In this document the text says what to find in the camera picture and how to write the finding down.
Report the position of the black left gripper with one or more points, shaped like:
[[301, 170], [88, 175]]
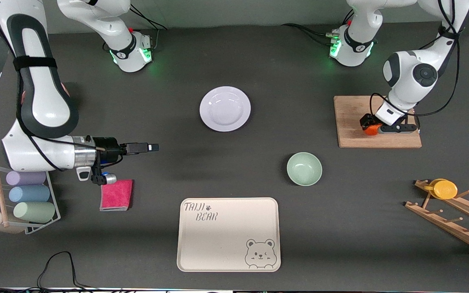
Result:
[[367, 120]]

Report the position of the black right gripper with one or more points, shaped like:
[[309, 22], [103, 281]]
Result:
[[106, 147]]

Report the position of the orange mandarin fruit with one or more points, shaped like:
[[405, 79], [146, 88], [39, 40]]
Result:
[[372, 130]]

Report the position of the white round plate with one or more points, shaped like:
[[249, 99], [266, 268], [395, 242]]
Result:
[[225, 108]]

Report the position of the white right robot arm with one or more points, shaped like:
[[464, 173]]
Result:
[[43, 93]]

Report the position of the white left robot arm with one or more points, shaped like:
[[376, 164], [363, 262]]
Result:
[[405, 81]]

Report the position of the bamboo cutting board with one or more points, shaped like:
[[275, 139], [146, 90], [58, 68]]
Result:
[[352, 122]]

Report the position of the pink folded cloth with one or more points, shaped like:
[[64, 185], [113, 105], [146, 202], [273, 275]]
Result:
[[116, 195]]

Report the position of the mint green bowl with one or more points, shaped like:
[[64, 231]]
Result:
[[304, 169]]

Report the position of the yellow mug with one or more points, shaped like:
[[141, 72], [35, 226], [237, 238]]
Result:
[[445, 189]]

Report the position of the purple cup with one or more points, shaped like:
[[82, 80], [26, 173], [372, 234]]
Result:
[[26, 177]]

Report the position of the blue cup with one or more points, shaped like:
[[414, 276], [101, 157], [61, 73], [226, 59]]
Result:
[[29, 193]]

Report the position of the beige bear print tray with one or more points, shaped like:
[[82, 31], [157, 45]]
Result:
[[226, 240]]

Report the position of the pale green cup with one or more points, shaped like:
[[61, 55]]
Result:
[[34, 212]]

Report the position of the wooden peg drying rack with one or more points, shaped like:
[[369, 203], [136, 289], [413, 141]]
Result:
[[442, 225]]

